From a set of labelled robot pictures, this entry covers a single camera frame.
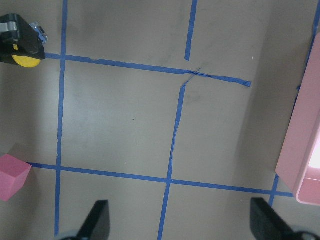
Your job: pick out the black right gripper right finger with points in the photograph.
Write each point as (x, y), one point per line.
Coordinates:
(266, 224)

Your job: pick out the pink plastic tray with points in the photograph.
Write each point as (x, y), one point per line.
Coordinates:
(299, 161)

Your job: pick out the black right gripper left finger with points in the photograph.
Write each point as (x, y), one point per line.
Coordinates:
(97, 225)

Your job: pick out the yellow push button switch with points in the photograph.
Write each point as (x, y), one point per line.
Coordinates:
(31, 60)

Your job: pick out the pink cube near centre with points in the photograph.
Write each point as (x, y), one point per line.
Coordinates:
(13, 175)

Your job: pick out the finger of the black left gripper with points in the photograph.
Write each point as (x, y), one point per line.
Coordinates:
(14, 30)

